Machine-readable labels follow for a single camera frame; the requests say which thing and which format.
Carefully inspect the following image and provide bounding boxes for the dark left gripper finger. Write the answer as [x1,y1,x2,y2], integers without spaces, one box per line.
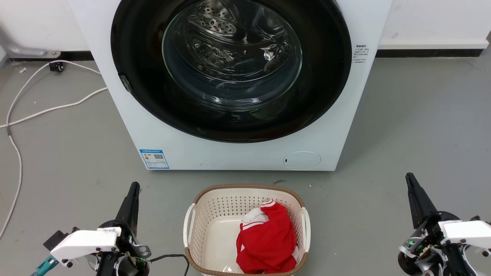
[127,182,141,232]
[115,182,136,227]

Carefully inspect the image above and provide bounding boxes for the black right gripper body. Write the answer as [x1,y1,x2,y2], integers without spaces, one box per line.
[398,211,476,276]

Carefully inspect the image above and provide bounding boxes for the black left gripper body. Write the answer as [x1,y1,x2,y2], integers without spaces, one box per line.
[96,219,151,276]

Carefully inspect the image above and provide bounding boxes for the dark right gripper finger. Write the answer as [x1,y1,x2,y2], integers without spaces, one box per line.
[405,173,426,230]
[410,172,440,223]

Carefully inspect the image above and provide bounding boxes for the black round glass washer door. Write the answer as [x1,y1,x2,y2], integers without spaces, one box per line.
[110,0,353,143]

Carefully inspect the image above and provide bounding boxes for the white front-load washing machine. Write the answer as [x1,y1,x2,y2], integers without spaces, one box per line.
[68,0,394,171]

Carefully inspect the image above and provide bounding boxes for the blue energy label sticker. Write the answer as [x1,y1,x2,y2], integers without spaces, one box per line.
[139,149,170,169]

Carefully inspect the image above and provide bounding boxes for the white plastic laundry basket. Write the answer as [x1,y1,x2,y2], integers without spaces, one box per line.
[183,184,310,276]

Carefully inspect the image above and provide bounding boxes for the round white filter cover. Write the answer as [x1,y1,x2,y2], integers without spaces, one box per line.
[283,151,321,171]

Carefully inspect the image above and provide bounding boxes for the red and white garment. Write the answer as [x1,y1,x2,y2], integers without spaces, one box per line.
[236,199,299,274]

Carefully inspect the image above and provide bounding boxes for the small printed text label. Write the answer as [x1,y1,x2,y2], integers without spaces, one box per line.
[354,44,371,64]

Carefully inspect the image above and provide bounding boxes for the teal cable connector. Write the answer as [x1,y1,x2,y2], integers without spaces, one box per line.
[31,256,59,276]

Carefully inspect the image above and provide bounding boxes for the white power cable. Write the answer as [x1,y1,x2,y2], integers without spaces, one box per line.
[0,87,109,128]
[0,60,101,239]

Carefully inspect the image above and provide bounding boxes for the grey wall pipe bracket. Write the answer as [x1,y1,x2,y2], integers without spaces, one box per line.
[0,27,61,59]

